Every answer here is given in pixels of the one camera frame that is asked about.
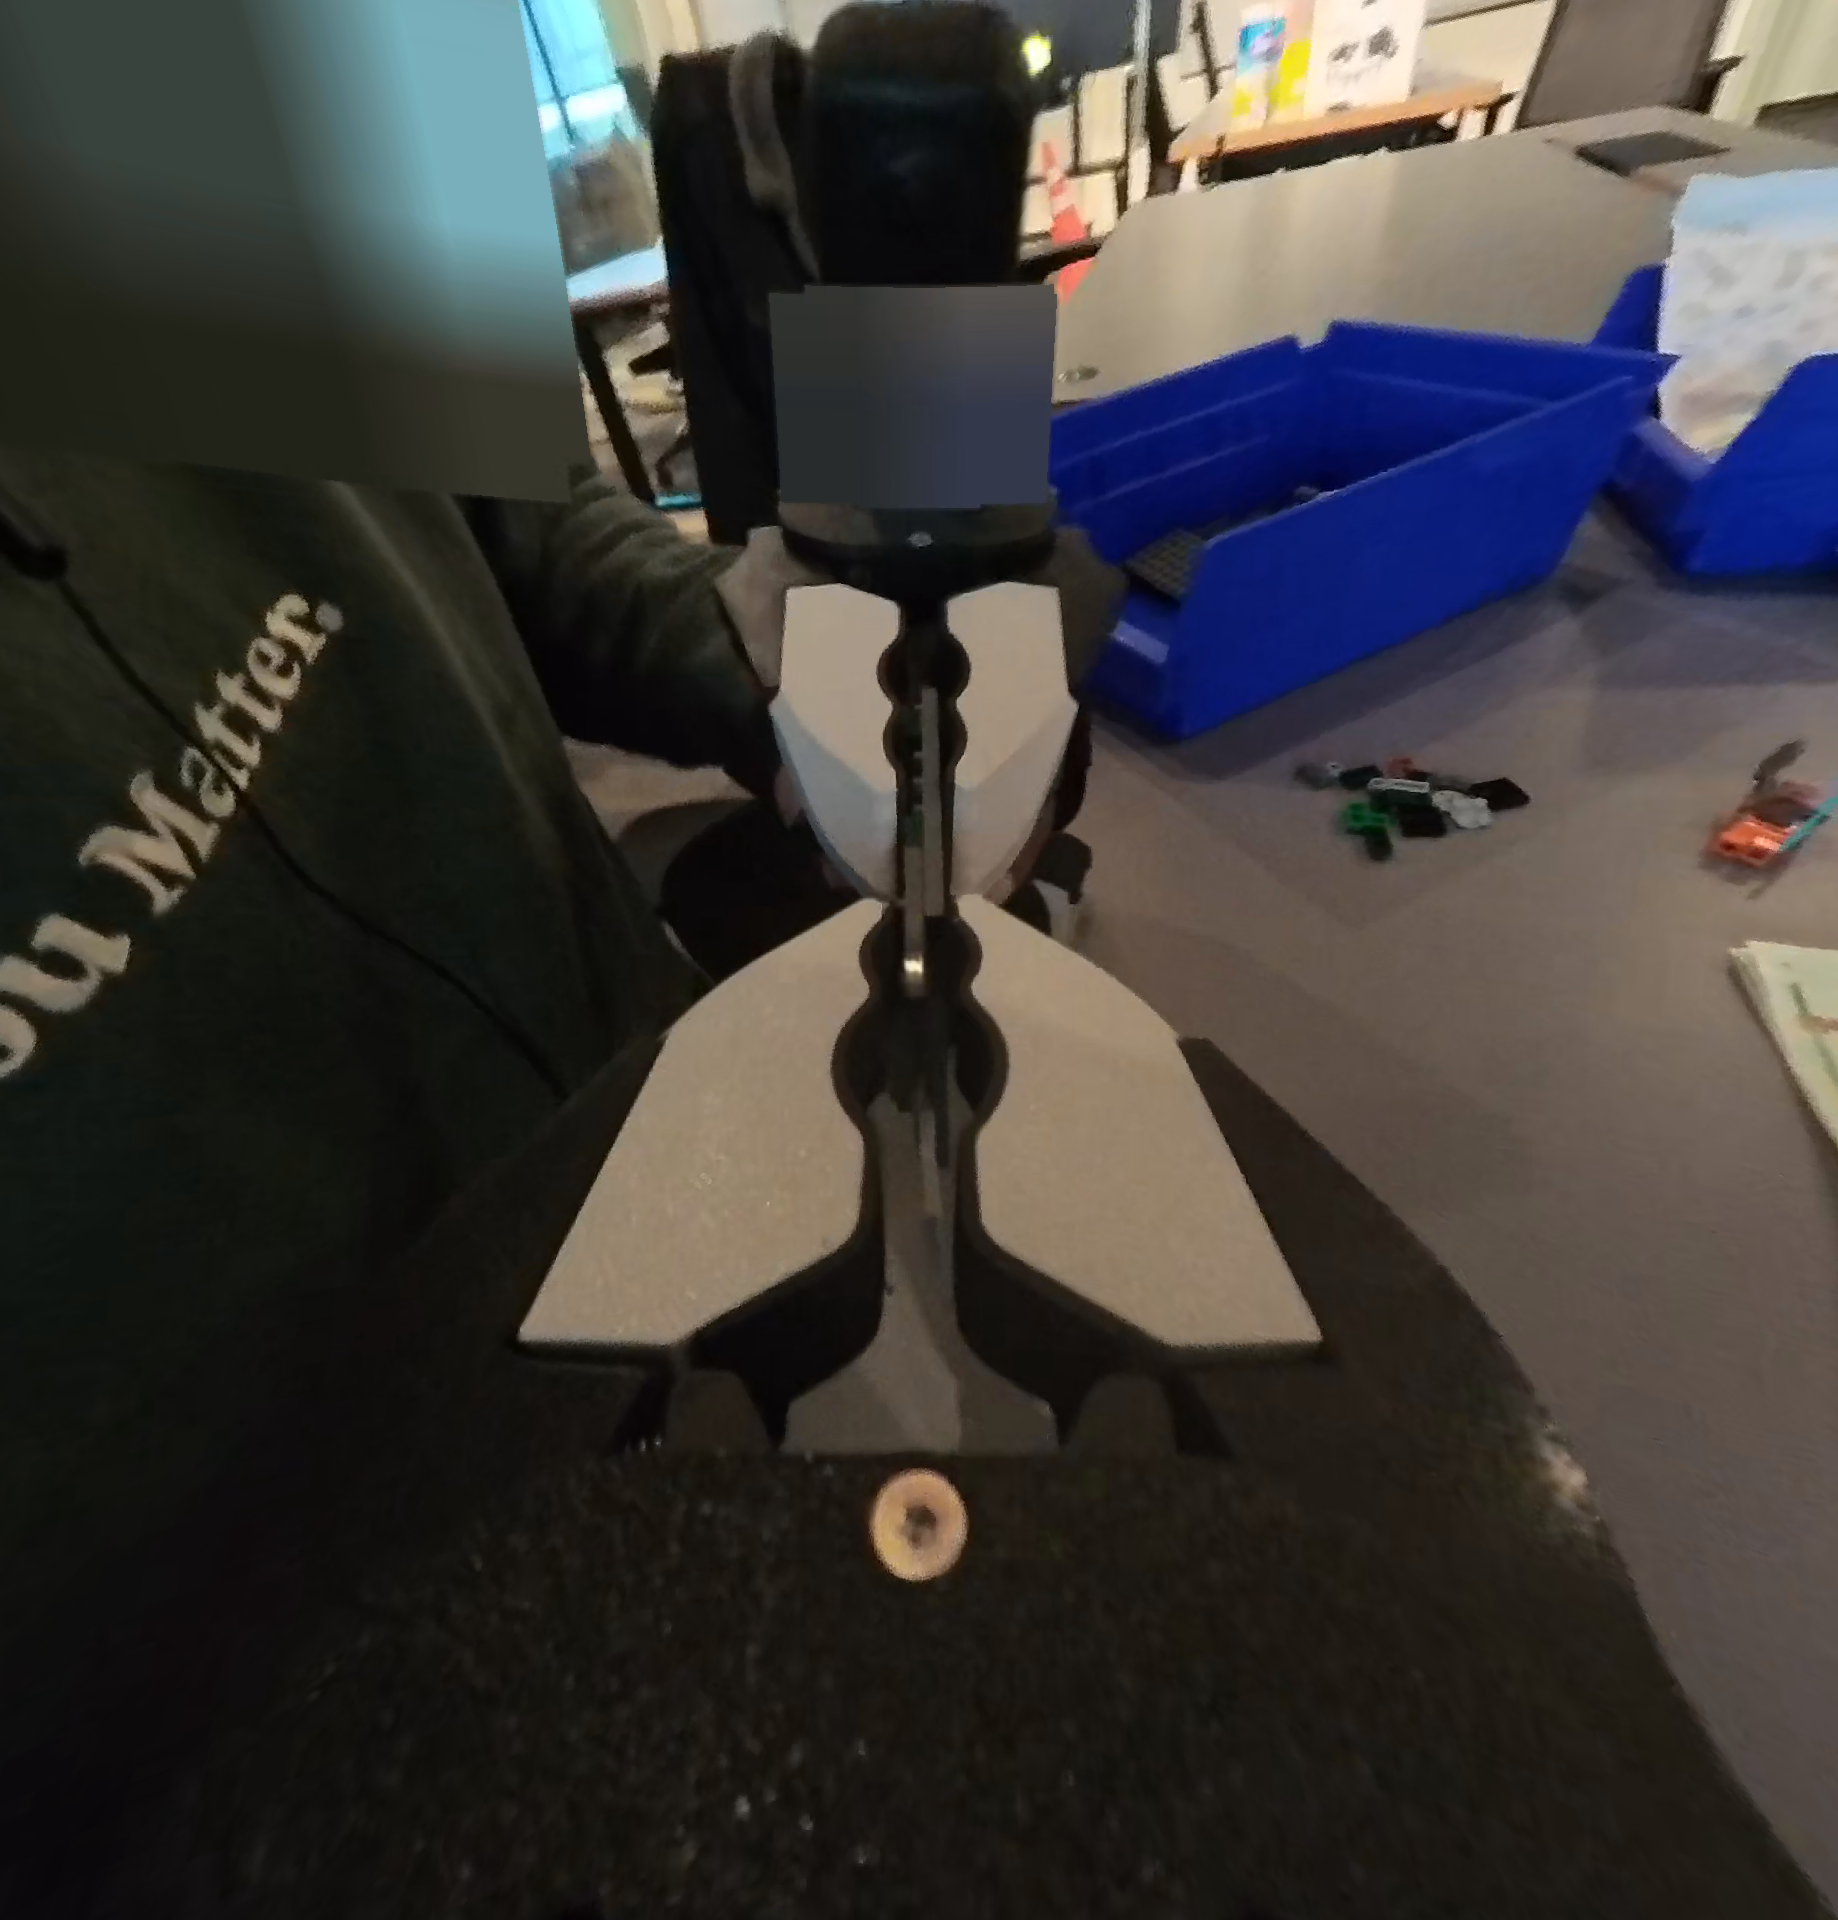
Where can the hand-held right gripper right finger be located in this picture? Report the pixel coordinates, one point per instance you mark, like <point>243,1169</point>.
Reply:
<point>1130,1170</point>

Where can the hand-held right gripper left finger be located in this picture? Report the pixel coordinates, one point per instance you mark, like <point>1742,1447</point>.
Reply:
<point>710,1170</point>

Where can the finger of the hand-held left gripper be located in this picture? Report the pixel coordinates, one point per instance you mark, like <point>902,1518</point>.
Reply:
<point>835,721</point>
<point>1015,706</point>

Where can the grey toy brick plate assembly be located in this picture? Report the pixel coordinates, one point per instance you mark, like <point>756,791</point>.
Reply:
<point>921,1081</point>

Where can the orange toy minifigure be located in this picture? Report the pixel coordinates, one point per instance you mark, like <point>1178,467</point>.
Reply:
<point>1759,837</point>

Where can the instruction booklet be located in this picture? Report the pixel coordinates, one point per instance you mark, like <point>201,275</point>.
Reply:
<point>1834,1051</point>

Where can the dark grey toy baseplate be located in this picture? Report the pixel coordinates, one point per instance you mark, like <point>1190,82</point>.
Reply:
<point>1180,566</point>

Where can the black office chair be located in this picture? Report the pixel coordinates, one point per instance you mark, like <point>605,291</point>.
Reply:
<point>724,301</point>

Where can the orange traffic cone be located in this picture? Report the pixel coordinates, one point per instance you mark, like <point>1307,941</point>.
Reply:
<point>1066,210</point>

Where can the blue plastic bin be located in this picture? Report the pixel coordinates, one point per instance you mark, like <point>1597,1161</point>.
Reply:
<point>1385,600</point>
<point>1759,495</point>

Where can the pile of small toy bricks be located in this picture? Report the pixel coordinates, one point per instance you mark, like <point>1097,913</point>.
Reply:
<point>1400,811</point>

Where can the dark green sweatshirt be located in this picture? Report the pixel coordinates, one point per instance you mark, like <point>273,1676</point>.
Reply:
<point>184,1051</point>

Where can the blue white container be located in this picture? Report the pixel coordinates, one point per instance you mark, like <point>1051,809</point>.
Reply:
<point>1261,61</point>

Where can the wooden table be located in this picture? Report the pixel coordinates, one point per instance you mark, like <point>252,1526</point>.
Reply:
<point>1340,123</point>

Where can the white printed carton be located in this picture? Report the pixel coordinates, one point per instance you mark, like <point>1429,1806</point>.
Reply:
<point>1361,61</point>

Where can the white paper bag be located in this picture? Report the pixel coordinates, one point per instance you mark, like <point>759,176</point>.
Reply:
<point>1775,316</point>

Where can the grey office chair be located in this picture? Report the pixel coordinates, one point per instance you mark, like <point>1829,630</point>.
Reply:
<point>1609,45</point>

